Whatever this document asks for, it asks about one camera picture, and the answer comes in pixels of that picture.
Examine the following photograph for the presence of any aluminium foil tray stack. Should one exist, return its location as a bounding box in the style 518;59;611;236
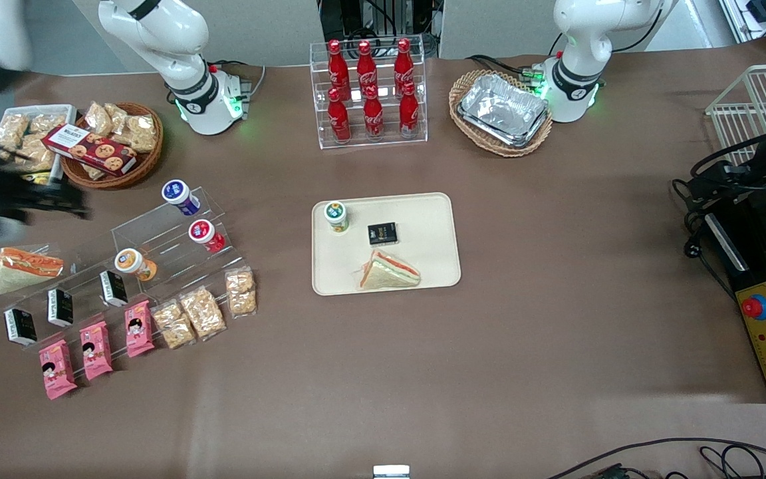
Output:
457;73;550;148

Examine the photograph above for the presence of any clear-wrapped square puffed rice pack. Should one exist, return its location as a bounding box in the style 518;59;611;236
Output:
225;266;258;317

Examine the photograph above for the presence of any black equipment rack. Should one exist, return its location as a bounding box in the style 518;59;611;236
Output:
320;0;440;59

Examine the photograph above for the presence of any orange gum bottle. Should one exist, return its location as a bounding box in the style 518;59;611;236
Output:
114;248;158;281

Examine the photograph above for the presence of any pink cartoon snack pack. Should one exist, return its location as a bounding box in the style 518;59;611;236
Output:
124;300;156;359
79;321;114;381
38;339;78;400

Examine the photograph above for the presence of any metal shelf frame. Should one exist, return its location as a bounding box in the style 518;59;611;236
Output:
719;0;766;49

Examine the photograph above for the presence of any black arm base cable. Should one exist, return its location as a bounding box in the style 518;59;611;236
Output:
207;60;267;100
466;53;540;79

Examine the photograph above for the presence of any large wrapped triangle sandwich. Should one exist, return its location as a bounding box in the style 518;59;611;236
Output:
0;247;64;295

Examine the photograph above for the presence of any brown table cover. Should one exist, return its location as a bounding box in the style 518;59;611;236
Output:
0;37;766;479

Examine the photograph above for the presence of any red cola bottle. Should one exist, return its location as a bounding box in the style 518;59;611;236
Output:
363;85;385;140
327;88;352;144
356;41;378;99
327;39;350;100
399;81;420;138
394;38;416;95

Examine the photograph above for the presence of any clear acrylic stepped display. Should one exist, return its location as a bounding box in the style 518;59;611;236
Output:
0;186;247;353

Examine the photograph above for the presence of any white rectangular tray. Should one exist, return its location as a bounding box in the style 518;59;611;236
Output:
0;104;78;187

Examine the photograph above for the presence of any dark wicker basket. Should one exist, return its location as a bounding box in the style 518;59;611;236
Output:
61;102;164;190

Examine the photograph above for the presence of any clear acrylic bottle rack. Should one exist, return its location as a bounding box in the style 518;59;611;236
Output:
309;35;429;150

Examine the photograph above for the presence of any red cookie box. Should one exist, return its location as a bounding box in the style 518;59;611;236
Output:
42;124;138;177

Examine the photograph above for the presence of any blue gum bottle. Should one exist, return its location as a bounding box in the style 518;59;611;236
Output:
162;179;201;216

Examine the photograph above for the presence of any black cable bundle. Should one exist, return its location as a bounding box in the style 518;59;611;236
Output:
672;118;766;230

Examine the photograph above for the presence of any red gum bottle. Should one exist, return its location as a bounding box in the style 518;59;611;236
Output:
188;219;226;253

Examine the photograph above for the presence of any white wire basket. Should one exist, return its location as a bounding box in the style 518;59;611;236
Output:
705;63;766;167

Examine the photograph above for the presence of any light wicker basket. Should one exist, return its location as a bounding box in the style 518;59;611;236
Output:
449;69;554;158

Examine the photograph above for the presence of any beige plastic tray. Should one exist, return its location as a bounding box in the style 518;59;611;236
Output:
311;192;462;296

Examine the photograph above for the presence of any small wrapped triangle sandwich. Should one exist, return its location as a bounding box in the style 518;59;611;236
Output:
358;249;422;291

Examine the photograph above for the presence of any long black cable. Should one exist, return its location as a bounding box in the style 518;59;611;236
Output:
548;436;766;479

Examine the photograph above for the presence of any clear-wrapped puffed rice bar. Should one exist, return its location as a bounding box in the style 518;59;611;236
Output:
179;285;227;341
152;299;196;350

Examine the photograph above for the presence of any green gum bottle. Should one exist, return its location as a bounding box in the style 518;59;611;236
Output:
324;202;349;235

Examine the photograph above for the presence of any black and white small box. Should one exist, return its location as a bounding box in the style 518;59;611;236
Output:
4;308;38;347
99;269;129;308
47;287;74;328

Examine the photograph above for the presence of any looped black cable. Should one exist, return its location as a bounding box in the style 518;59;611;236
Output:
699;444;766;479

